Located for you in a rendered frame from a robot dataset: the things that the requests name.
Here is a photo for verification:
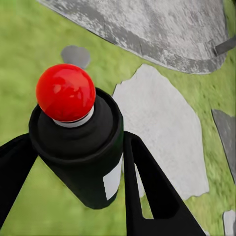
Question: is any insectifuge atomizer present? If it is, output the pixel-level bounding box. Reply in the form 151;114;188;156
29;45;124;210

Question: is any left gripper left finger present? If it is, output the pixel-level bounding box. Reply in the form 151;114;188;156
0;133;38;229

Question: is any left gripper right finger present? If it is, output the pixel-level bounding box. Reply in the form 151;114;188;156
123;130;206;236

